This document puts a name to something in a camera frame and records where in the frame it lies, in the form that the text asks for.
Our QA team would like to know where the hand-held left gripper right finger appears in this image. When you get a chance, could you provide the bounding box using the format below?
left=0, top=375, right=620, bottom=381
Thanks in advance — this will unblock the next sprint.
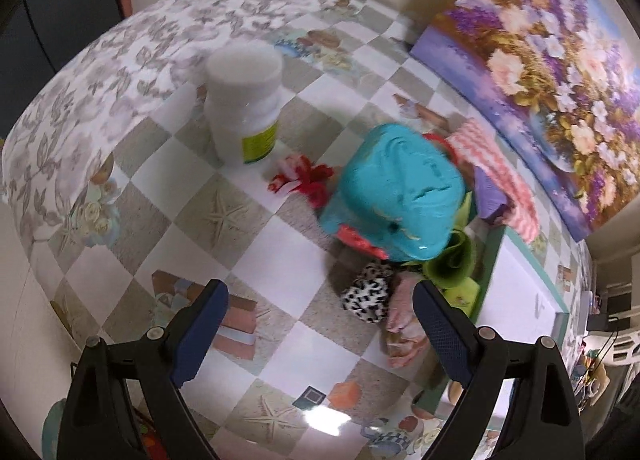
left=412, top=280, right=586, bottom=460

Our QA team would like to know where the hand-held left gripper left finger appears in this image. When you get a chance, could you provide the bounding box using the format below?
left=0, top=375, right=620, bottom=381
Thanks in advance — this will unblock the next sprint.
left=56, top=279, right=230, bottom=460

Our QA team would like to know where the pink white striped cloth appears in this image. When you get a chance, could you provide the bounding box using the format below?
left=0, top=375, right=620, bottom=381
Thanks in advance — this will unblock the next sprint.
left=445, top=119, right=541, bottom=243

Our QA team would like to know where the pale pink cloth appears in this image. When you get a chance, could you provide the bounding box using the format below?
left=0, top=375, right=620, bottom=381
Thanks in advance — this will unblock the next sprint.
left=384, top=275, right=441, bottom=368

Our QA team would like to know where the green rolled cloth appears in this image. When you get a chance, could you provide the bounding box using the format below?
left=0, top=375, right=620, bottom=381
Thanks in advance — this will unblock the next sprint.
left=422, top=230, right=483, bottom=313

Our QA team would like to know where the leopard print scrunchie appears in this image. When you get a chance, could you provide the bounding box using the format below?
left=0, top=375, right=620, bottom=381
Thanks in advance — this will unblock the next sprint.
left=341, top=263, right=393, bottom=323

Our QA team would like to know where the white box with teal edge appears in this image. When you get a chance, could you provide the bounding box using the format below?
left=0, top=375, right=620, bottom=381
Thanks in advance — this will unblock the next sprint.
left=415, top=225, right=571, bottom=421

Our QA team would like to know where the checkered printed oilcloth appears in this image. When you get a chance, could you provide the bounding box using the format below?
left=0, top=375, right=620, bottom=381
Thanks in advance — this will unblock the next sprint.
left=30, top=0, right=596, bottom=460

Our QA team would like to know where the turquoise plastic toy case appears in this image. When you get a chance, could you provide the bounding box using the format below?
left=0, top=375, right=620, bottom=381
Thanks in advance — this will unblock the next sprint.
left=319, top=122, right=467, bottom=262

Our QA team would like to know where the cluttered background shelf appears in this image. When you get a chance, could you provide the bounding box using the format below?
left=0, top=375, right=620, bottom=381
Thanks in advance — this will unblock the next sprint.
left=575, top=260, right=640, bottom=421

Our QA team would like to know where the red ribbon bow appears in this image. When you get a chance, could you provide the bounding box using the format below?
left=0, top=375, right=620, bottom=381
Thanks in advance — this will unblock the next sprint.
left=267, top=154, right=335, bottom=208

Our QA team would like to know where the white plastic bottle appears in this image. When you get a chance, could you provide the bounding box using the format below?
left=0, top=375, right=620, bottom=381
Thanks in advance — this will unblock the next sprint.
left=202, top=44, right=284, bottom=166

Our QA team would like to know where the grey leaf print tablecloth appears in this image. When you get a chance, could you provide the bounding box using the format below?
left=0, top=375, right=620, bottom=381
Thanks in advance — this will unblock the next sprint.
left=0, top=0, right=351, bottom=241

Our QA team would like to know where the flower painting canvas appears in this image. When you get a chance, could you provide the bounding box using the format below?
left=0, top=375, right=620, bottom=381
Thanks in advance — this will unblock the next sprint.
left=411, top=0, right=640, bottom=241

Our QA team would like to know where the dark cabinet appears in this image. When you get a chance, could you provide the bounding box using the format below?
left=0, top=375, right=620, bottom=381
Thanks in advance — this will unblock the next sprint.
left=0, top=0, right=122, bottom=141

